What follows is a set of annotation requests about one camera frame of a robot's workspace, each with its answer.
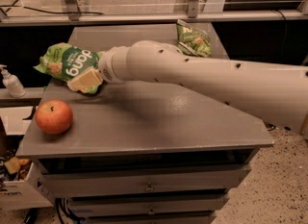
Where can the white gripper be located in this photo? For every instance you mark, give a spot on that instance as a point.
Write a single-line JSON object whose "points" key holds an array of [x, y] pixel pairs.
{"points": [[107, 64]]}

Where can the green rice chip bag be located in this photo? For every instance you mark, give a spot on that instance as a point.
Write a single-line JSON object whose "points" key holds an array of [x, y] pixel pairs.
{"points": [[65, 62]]}

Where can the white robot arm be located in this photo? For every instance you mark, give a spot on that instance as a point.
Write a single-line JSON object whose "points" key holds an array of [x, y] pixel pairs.
{"points": [[275, 93]]}

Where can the green jalapeno chip bag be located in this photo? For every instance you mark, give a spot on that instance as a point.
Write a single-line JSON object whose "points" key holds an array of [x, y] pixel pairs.
{"points": [[193, 41]]}

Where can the red apple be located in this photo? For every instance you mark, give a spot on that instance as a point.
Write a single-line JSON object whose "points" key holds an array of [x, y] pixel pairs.
{"points": [[54, 117]]}

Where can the white pump bottle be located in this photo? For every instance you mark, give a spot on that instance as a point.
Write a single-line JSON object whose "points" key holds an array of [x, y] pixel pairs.
{"points": [[12, 83]]}

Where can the grey drawer cabinet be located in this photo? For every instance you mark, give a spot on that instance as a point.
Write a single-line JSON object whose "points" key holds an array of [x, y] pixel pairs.
{"points": [[141, 153]]}

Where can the white cardboard box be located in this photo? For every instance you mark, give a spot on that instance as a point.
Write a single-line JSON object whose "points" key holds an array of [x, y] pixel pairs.
{"points": [[21, 186]]}

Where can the grey metal rail frame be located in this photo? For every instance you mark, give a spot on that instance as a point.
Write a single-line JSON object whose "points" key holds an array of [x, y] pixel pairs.
{"points": [[90, 12]]}

